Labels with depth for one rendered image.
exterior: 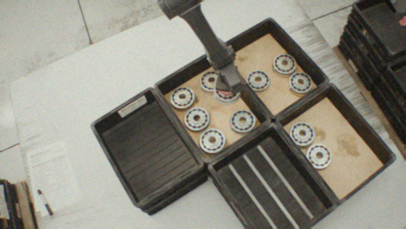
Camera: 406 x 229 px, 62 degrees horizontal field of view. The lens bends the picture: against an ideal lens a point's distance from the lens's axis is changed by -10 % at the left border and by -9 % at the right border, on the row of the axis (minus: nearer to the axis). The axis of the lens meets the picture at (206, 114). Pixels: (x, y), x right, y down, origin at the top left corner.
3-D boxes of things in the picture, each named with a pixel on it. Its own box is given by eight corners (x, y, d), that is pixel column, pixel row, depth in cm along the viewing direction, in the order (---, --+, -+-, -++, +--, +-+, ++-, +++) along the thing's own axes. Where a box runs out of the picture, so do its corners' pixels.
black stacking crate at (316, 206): (209, 173, 144) (206, 165, 133) (270, 132, 148) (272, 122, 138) (267, 257, 128) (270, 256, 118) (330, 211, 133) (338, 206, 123)
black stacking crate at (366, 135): (271, 132, 148) (273, 121, 138) (325, 95, 153) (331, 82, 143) (331, 211, 133) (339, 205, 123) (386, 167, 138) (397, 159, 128)
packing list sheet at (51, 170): (23, 154, 165) (22, 154, 165) (64, 136, 167) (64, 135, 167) (38, 218, 152) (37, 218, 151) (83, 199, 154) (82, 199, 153)
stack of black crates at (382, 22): (335, 46, 240) (351, 2, 200) (369, 32, 243) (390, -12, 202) (367, 93, 224) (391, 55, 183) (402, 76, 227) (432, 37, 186)
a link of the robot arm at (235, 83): (229, 43, 117) (205, 56, 118) (246, 71, 112) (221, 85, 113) (237, 58, 128) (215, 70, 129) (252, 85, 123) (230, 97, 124)
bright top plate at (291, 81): (283, 78, 153) (284, 77, 152) (303, 68, 154) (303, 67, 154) (297, 97, 149) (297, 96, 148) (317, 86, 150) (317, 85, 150)
